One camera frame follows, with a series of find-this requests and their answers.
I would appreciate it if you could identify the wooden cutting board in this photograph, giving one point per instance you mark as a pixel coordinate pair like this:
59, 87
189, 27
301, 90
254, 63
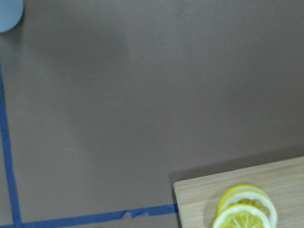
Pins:
283, 181

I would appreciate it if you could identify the light blue paper cup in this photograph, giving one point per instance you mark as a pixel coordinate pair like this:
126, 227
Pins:
11, 12

